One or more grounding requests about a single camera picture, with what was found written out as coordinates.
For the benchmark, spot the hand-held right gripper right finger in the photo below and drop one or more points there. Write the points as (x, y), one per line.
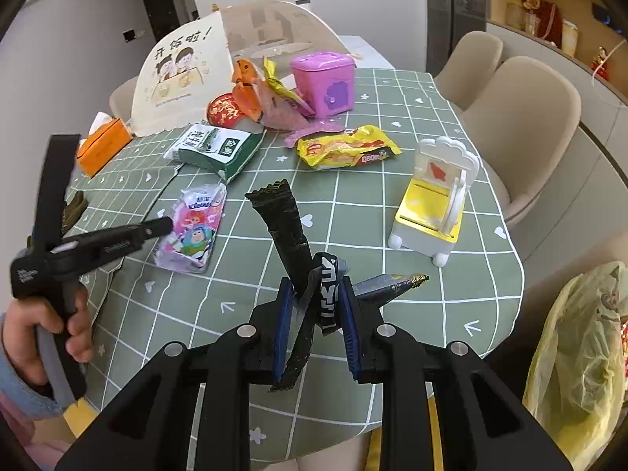
(352, 338)

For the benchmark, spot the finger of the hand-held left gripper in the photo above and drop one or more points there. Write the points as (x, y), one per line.
(58, 186)
(122, 240)

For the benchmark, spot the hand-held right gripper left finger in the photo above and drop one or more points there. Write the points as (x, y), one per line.
(280, 338)

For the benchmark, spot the cartoon-print tissue pack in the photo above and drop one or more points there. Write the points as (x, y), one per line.
(196, 245)

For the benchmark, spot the black snack wrapper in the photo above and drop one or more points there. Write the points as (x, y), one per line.
(287, 225)

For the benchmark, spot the red gold-printed can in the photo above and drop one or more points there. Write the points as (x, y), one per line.
(225, 110)

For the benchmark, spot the person's left forearm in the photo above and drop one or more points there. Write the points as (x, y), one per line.
(19, 387)

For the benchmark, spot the person's left hand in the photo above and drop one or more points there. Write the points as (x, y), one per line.
(29, 333)

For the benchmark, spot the orange tissue box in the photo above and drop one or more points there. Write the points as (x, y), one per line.
(105, 149)

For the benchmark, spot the beige dining chair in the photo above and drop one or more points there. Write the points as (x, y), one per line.
(525, 122)
(120, 98)
(279, 24)
(471, 64)

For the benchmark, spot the green checked tablecloth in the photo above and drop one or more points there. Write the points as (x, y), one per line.
(343, 216)

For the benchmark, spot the green and white carton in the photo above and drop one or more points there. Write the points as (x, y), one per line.
(216, 153)

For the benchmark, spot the white paper bag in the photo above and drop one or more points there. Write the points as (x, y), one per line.
(181, 98)

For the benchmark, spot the yellow white toy chair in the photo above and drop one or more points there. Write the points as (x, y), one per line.
(427, 201)

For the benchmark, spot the person's pink clothing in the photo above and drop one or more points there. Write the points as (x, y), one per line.
(24, 441)

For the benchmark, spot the yellow snack packet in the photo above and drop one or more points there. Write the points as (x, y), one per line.
(343, 149)

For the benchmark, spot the orange snack wrapper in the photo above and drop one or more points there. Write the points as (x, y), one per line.
(248, 93)

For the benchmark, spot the pink transparent wrapper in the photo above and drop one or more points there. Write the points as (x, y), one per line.
(283, 117)

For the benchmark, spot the dark doorway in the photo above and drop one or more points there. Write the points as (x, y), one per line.
(158, 10)

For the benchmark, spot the pink plastic lid piece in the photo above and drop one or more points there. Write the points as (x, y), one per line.
(314, 131)

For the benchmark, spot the small yellow wrapper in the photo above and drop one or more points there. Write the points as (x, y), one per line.
(277, 86)

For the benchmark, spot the yellow plastic bag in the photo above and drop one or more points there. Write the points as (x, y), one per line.
(574, 363)

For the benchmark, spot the pink tin box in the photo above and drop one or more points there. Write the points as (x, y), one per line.
(324, 88)

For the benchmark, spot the dark tall cabinet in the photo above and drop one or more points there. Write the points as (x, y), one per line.
(456, 10)

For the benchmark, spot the small red ornament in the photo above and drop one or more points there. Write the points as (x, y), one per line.
(599, 61)

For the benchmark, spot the wall switch plate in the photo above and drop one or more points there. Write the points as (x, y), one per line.
(133, 35)

